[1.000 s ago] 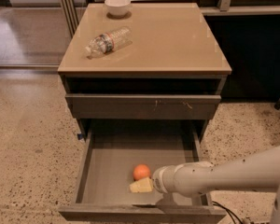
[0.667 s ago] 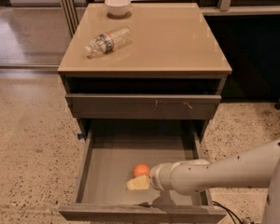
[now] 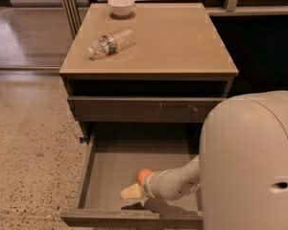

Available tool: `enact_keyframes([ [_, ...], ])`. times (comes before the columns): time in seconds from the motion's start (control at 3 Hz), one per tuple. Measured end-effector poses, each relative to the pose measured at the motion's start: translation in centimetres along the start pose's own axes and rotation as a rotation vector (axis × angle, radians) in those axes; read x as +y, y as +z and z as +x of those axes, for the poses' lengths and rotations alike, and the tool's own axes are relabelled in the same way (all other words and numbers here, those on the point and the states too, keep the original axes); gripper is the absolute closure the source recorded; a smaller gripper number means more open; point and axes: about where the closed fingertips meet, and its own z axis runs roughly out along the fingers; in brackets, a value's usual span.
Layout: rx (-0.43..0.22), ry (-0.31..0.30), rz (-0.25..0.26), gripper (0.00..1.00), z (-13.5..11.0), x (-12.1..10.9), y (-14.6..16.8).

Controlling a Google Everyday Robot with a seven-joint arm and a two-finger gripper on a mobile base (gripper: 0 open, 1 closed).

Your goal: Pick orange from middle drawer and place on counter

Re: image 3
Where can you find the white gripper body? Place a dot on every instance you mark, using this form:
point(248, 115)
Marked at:
point(151, 185)

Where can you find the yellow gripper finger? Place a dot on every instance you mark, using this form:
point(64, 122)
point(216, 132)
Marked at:
point(131, 192)

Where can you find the metal window frame rail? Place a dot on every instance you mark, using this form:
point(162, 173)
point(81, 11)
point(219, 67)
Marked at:
point(74, 20)

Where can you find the clear plastic water bottle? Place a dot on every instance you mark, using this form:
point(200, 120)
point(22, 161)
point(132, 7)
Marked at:
point(112, 43)

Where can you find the brown drawer cabinet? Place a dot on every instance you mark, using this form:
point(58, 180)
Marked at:
point(178, 54)

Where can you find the orange fruit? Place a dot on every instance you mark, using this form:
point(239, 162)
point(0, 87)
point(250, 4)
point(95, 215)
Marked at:
point(142, 173)

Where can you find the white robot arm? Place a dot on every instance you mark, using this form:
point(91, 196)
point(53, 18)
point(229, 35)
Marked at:
point(241, 172)

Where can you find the open grey middle drawer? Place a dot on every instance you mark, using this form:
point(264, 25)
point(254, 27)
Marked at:
point(116, 153)

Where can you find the white ceramic bowl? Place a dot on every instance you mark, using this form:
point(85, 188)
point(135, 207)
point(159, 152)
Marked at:
point(121, 8)

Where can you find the closed grey top drawer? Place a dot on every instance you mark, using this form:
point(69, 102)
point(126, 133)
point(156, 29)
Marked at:
point(141, 110)

